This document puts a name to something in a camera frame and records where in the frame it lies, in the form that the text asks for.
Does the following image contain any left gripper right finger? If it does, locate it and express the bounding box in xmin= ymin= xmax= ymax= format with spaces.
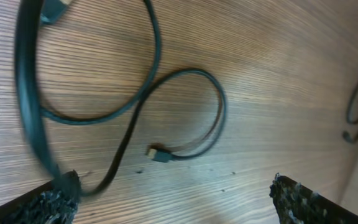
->
xmin=269 ymin=173 xmax=358 ymax=224

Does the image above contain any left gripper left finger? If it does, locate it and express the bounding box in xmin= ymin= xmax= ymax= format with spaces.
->
xmin=0 ymin=170 xmax=80 ymax=223

